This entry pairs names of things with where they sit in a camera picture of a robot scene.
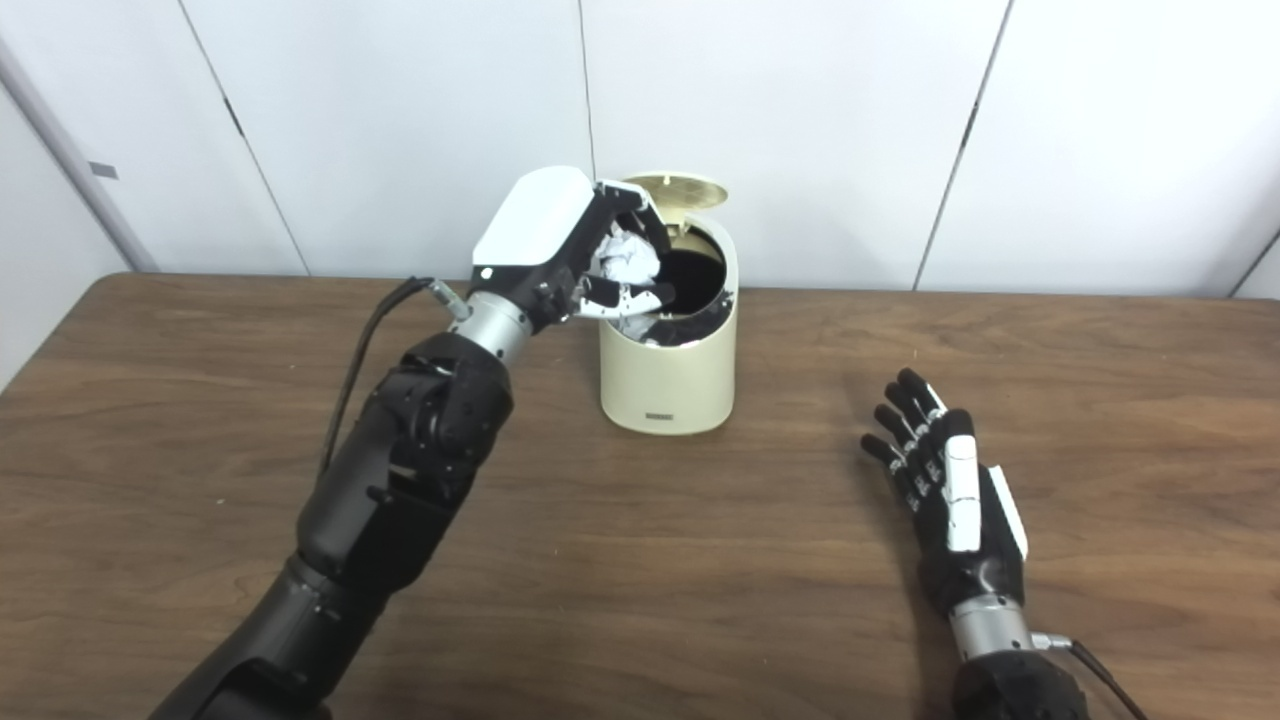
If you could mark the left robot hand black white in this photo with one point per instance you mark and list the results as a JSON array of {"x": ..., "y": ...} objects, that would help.
[{"x": 535, "y": 225}]

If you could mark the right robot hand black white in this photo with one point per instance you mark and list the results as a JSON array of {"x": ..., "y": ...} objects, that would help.
[{"x": 960, "y": 520}]

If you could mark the white paper ball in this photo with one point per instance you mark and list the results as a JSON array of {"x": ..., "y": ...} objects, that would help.
[{"x": 625, "y": 258}]

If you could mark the cream round bin lid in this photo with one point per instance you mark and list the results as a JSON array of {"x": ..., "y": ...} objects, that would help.
[{"x": 685, "y": 190}]

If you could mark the cream-colored bin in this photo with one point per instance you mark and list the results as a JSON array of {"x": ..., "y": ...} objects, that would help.
[{"x": 670, "y": 385}]

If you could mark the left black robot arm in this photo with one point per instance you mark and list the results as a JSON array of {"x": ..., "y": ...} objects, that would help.
[{"x": 400, "y": 480}]

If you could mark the small gray wall tag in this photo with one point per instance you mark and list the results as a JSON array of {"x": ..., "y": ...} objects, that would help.
[{"x": 103, "y": 170}]

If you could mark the gray wall post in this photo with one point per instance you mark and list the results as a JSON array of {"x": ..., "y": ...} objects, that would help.
[{"x": 75, "y": 170}]

